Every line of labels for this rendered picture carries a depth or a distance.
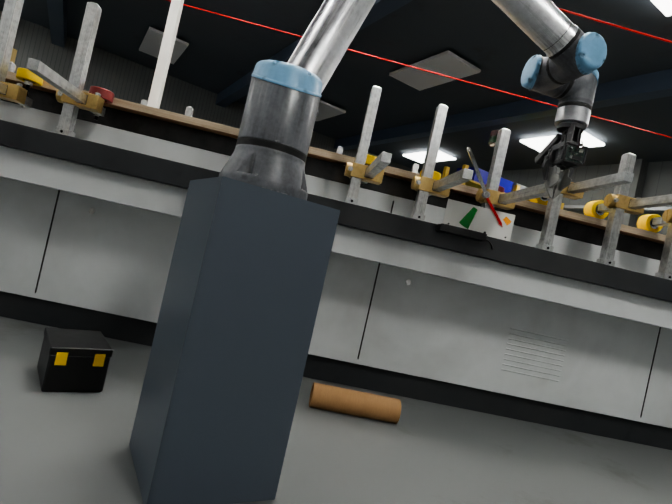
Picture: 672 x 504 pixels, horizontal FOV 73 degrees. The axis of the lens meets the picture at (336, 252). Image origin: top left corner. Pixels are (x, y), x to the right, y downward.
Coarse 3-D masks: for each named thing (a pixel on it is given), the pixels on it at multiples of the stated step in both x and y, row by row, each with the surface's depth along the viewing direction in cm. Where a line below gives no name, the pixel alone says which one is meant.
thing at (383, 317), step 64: (128, 128) 175; (192, 128) 178; (0, 192) 171; (64, 192) 173; (320, 192) 183; (384, 192) 185; (0, 256) 171; (64, 256) 174; (128, 256) 176; (576, 256) 193; (640, 256) 196; (64, 320) 176; (128, 320) 178; (320, 320) 183; (384, 320) 186; (448, 320) 188; (512, 320) 191; (576, 320) 194; (384, 384) 188; (448, 384) 191; (512, 384) 191; (576, 384) 194; (640, 384) 197
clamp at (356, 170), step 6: (348, 162) 162; (354, 162) 161; (348, 168) 161; (354, 168) 161; (360, 168) 161; (366, 168) 162; (348, 174) 162; (354, 174) 161; (360, 174) 161; (378, 174) 162; (366, 180) 163; (372, 180) 162; (378, 180) 162
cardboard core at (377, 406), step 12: (324, 384) 153; (312, 396) 148; (324, 396) 149; (336, 396) 149; (348, 396) 150; (360, 396) 151; (372, 396) 153; (384, 396) 155; (324, 408) 150; (336, 408) 149; (348, 408) 150; (360, 408) 150; (372, 408) 150; (384, 408) 151; (396, 408) 151; (384, 420) 152; (396, 420) 152
